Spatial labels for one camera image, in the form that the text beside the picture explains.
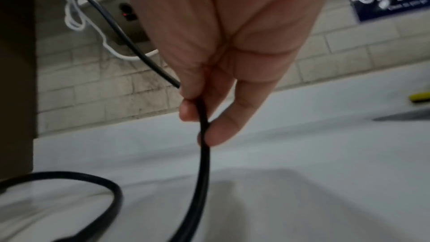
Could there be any person's right hand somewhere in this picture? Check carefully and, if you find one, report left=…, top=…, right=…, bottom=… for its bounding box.
left=120, top=0, right=337, bottom=147

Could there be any yellow sponge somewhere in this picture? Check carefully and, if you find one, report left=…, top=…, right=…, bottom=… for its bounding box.
left=408, top=91, right=430, bottom=105

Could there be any steel wall hand dryer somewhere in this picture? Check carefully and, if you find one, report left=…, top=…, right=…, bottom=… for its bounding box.
left=77, top=0, right=152, bottom=46

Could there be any black hair dryer cord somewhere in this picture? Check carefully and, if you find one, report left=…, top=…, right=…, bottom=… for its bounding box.
left=0, top=0, right=212, bottom=242

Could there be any white wall cable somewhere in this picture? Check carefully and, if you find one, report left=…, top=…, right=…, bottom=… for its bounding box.
left=59, top=0, right=159, bottom=61

